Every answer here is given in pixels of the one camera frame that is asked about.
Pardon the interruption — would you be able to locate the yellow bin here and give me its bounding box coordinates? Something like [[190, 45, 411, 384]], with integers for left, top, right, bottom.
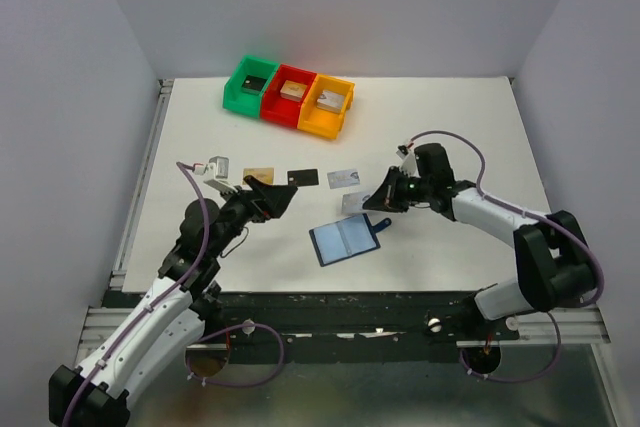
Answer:
[[296, 74, 355, 140]]

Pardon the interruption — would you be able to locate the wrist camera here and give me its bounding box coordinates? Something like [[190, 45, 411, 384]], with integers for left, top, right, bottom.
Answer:
[[193, 156, 236, 195], [397, 143, 417, 177]]

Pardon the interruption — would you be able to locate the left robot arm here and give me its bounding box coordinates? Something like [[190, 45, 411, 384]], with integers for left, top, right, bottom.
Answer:
[[48, 176, 297, 426]]

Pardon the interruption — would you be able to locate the white silver card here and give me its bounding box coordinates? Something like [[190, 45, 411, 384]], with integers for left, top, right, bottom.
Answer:
[[327, 169, 360, 189]]

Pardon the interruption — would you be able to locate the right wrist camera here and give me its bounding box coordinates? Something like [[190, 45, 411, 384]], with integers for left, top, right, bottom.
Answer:
[[397, 143, 417, 177]]

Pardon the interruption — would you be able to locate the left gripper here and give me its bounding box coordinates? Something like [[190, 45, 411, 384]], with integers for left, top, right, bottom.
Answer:
[[209, 175, 298, 258]]

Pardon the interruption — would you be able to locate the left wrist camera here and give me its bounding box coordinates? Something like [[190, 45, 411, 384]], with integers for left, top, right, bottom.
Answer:
[[193, 156, 236, 195]]

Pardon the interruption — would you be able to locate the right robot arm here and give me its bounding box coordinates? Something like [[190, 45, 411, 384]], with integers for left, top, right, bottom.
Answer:
[[363, 143, 597, 339]]

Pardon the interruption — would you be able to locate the black VIP card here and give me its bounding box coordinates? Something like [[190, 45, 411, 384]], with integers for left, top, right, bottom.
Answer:
[[287, 169, 319, 187]]

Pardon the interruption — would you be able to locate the green bin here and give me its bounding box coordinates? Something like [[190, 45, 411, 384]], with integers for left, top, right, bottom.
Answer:
[[223, 55, 280, 118]]

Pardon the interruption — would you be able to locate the gold credit card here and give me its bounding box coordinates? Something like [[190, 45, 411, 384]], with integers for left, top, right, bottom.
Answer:
[[242, 167, 275, 185]]

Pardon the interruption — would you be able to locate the blue card holder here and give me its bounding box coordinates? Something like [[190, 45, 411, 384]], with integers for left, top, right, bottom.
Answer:
[[309, 214, 392, 267]]

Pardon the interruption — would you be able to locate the grey block in yellow bin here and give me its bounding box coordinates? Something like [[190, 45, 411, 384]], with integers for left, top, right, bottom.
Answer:
[[317, 89, 346, 113]]

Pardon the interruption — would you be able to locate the red bin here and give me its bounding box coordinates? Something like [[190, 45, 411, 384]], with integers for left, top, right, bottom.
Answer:
[[260, 64, 317, 129]]

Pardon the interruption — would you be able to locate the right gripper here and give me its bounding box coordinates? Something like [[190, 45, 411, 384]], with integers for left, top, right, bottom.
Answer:
[[363, 165, 433, 213]]

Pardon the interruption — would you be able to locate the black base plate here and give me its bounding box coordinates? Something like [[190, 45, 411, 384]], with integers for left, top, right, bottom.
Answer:
[[205, 291, 519, 365]]

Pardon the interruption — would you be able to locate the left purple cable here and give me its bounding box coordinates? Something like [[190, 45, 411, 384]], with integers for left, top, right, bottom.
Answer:
[[62, 161, 287, 427]]

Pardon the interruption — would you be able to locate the tan block in red bin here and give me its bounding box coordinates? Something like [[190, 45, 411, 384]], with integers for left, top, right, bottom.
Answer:
[[280, 80, 307, 101]]

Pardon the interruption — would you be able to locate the dark block in green bin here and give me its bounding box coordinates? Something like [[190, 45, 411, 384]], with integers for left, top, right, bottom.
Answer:
[[241, 75, 267, 95]]

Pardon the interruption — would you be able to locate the aluminium rail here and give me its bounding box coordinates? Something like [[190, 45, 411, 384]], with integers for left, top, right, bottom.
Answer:
[[457, 306, 612, 348]]

